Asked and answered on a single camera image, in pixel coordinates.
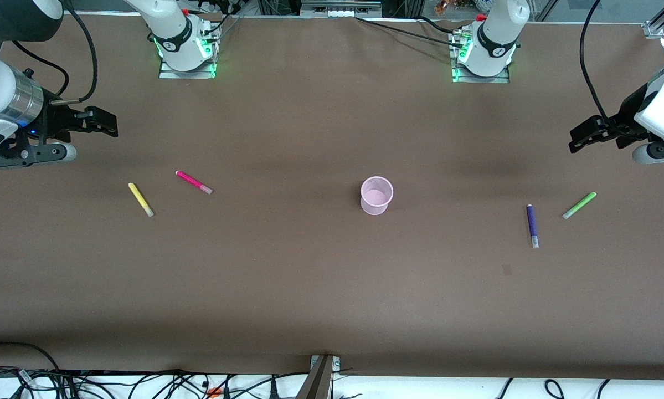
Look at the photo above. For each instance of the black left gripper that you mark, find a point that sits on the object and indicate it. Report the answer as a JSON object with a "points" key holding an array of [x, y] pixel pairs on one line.
{"points": [[626, 117]]}

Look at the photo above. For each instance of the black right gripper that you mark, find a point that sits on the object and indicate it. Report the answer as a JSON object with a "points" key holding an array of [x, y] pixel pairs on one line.
{"points": [[56, 121]]}

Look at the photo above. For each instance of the green highlighter pen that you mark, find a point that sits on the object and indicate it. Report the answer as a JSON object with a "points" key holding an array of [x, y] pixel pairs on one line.
{"points": [[580, 205]]}

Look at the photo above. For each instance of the purple highlighter pen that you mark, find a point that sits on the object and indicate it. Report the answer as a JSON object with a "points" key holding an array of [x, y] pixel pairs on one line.
{"points": [[531, 224]]}

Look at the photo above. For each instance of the pink highlighter pen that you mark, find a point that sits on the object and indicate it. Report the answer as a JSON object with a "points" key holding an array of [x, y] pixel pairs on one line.
{"points": [[193, 182]]}

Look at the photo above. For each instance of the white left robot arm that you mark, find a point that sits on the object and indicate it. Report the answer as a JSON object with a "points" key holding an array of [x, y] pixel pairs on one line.
{"points": [[495, 39]]}

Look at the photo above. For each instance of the pink translucent cup holder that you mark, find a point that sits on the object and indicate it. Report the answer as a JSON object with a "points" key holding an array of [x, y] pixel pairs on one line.
{"points": [[376, 197]]}

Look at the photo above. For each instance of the yellow highlighter pen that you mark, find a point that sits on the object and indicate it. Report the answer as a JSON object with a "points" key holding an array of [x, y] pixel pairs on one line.
{"points": [[140, 199]]}

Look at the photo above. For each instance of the white power strip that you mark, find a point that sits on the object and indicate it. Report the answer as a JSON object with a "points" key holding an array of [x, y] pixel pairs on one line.
{"points": [[337, 10]]}

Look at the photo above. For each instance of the black power plug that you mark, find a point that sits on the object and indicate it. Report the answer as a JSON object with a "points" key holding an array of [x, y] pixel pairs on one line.
{"points": [[272, 388]]}

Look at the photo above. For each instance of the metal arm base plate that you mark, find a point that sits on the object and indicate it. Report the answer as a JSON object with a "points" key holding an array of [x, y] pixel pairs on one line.
{"points": [[188, 74], [481, 80]]}

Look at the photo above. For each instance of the aluminium frame corner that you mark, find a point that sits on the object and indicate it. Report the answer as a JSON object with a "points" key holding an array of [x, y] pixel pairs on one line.
{"points": [[655, 27]]}

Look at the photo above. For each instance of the metal table bracket post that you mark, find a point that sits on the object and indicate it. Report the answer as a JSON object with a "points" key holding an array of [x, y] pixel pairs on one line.
{"points": [[320, 382]]}

